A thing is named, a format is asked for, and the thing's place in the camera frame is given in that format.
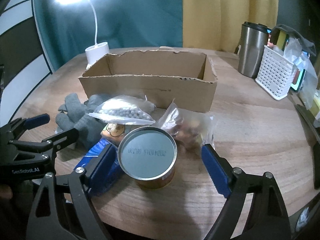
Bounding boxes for blue tissue packet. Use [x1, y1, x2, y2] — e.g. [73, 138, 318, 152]
[73, 138, 123, 197]

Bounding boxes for teal curtain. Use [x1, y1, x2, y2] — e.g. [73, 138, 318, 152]
[33, 0, 183, 70]

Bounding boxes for steel travel mug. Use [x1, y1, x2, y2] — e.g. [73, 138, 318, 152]
[238, 22, 268, 79]

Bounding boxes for clear snack bag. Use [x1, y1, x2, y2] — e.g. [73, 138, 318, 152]
[154, 102, 216, 152]

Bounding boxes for orange tin can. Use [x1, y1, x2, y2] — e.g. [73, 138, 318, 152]
[118, 126, 178, 189]

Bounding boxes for white perforated basket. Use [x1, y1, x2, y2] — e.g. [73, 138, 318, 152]
[255, 46, 297, 100]

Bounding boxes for crumpled clear plastic bags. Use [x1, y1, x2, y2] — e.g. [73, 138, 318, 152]
[284, 37, 318, 110]

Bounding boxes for grey knitted glove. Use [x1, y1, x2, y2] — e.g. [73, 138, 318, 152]
[55, 93, 111, 150]

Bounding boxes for yellow curtain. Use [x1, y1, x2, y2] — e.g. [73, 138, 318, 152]
[182, 0, 279, 53]

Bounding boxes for yellow green sponge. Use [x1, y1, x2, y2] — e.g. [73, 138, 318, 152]
[270, 29, 290, 51]

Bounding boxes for bag of cotton swabs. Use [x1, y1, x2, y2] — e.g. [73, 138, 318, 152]
[88, 95, 156, 126]

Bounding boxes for brown cardboard box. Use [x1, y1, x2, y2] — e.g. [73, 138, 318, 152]
[79, 48, 217, 113]

